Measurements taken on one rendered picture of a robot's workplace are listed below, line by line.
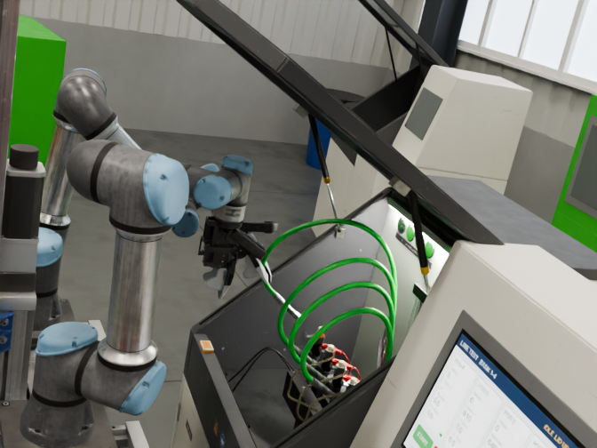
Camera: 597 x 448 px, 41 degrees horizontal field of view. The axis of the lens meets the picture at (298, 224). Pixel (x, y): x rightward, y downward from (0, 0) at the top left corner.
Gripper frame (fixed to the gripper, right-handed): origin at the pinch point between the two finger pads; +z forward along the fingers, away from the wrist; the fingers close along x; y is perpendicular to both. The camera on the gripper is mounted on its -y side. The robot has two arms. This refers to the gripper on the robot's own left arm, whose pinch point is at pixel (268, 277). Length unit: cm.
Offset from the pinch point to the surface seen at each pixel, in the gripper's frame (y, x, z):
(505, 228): -62, -6, 18
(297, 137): 100, -689, -152
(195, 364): 34.9, -8.5, 11.9
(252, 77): 102, -633, -223
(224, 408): 21.1, 18.3, 24.6
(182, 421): 50, -15, 26
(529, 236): -66, -4, 23
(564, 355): -61, 66, 39
